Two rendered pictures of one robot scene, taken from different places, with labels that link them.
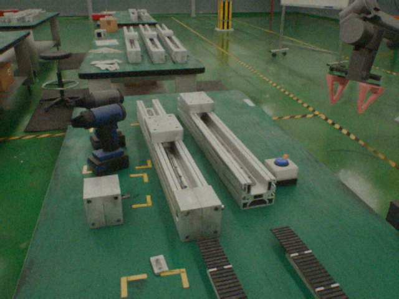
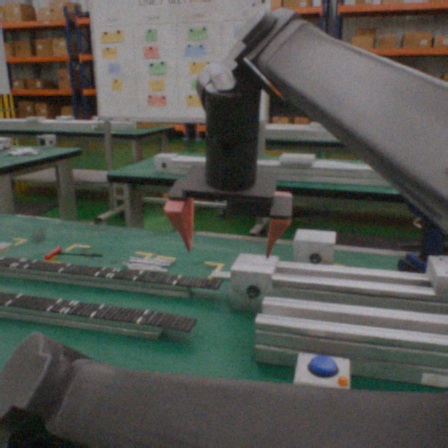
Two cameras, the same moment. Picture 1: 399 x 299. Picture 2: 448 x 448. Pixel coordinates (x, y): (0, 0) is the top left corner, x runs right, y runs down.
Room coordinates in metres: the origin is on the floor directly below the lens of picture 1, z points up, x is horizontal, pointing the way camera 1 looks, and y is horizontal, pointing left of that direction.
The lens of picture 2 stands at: (1.14, -0.86, 1.25)
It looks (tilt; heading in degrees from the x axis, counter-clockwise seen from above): 18 degrees down; 120
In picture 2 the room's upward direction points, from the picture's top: straight up
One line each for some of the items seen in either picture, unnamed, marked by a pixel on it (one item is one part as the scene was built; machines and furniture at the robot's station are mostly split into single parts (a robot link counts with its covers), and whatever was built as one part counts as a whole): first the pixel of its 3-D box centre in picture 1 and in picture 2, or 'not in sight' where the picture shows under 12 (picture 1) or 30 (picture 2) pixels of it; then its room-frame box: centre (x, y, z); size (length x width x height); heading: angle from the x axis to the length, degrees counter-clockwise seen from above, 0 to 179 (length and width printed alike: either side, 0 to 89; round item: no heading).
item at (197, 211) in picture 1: (201, 212); (253, 284); (0.74, -0.01, 0.83); 0.12 x 0.09 x 0.10; 105
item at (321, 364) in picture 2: (281, 162); (323, 366); (0.98, -0.26, 0.84); 0.04 x 0.04 x 0.02
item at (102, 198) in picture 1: (108, 200); (314, 254); (0.79, 0.24, 0.83); 0.11 x 0.10 x 0.10; 105
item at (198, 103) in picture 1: (196, 104); not in sight; (1.45, 0.00, 0.87); 0.16 x 0.11 x 0.07; 15
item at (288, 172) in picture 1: (277, 171); (321, 381); (0.98, -0.26, 0.81); 0.10 x 0.08 x 0.06; 105
